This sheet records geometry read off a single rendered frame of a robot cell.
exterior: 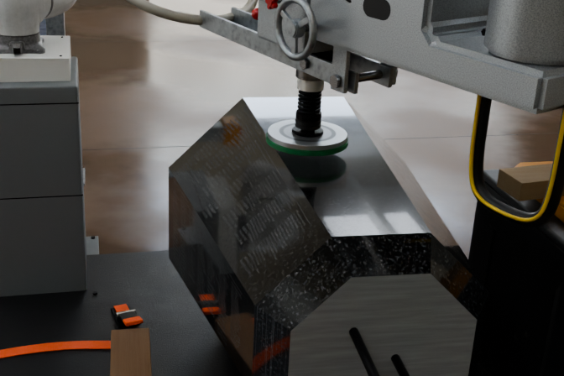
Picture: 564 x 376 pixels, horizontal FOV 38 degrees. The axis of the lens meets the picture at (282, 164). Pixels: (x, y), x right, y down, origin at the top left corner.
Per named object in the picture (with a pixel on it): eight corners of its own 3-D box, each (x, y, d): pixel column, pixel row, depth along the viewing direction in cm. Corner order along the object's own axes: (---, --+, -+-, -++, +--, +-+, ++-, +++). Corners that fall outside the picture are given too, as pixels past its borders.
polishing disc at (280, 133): (294, 117, 232) (294, 114, 231) (361, 134, 222) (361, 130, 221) (252, 138, 215) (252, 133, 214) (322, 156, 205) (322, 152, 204)
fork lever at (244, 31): (402, 85, 200) (404, 65, 198) (342, 96, 189) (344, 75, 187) (243, 22, 250) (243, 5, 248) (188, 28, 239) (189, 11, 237)
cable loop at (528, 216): (557, 239, 161) (587, 84, 149) (546, 243, 159) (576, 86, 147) (468, 198, 178) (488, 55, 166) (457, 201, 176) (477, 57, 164)
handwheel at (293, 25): (342, 63, 191) (347, -2, 185) (308, 68, 185) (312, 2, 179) (302, 49, 202) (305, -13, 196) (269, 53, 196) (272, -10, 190)
